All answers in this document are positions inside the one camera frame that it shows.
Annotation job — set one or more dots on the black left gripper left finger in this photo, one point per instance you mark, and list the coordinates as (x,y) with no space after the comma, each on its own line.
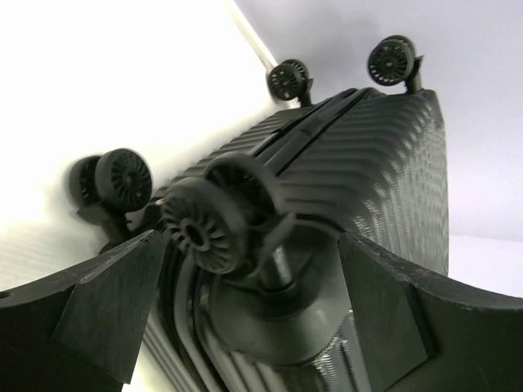
(81,329)

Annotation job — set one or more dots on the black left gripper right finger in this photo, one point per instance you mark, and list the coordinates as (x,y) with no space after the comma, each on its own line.
(422,331)

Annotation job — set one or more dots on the black hard-shell suitcase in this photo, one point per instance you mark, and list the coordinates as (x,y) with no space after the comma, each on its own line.
(251,296)

